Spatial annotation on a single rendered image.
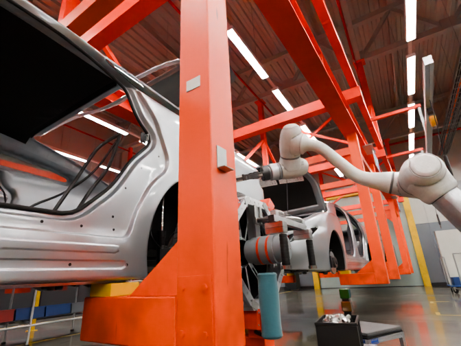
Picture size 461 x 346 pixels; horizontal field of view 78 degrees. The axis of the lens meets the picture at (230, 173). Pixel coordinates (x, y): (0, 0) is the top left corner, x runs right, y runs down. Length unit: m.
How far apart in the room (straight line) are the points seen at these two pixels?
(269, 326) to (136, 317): 0.55
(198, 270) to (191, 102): 0.63
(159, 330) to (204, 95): 0.84
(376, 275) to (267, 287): 3.75
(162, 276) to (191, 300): 0.17
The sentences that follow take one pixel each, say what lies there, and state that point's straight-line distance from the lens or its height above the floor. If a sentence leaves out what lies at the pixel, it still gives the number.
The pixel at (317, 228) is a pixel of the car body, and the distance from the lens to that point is 4.21.
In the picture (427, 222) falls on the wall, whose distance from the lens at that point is 14.49.
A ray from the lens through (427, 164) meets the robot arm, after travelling 1.24.
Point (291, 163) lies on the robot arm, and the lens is 1.48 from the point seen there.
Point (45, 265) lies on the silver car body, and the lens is 1.19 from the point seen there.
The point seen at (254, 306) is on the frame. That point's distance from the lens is 1.44.
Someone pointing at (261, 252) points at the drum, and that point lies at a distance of 1.46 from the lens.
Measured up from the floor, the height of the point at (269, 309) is 0.59.
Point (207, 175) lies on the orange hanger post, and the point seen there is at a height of 1.06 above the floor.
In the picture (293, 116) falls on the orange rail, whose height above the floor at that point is 3.26.
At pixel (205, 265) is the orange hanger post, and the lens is 0.95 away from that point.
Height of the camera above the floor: 0.73
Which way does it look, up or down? 20 degrees up
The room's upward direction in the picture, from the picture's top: 3 degrees counter-clockwise
